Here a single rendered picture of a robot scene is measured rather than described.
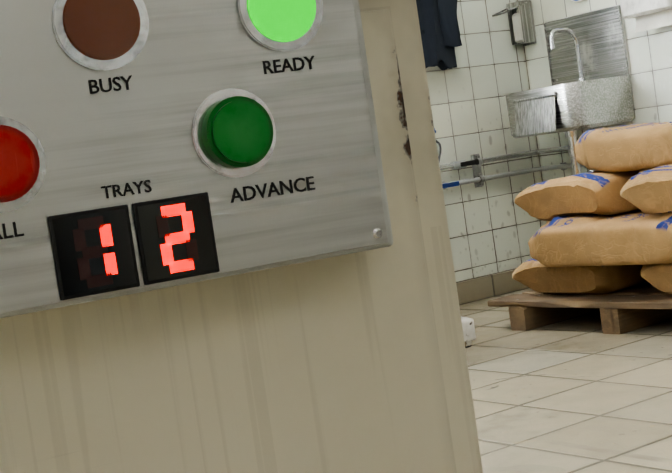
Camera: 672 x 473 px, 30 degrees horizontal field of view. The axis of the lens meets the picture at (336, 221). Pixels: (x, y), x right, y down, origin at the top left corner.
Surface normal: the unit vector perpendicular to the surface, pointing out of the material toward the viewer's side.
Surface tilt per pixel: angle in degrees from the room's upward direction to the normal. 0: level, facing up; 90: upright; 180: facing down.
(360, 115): 90
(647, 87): 90
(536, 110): 81
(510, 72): 90
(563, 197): 101
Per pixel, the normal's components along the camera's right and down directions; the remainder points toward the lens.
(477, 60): 0.56, -0.04
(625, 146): -0.75, 0.14
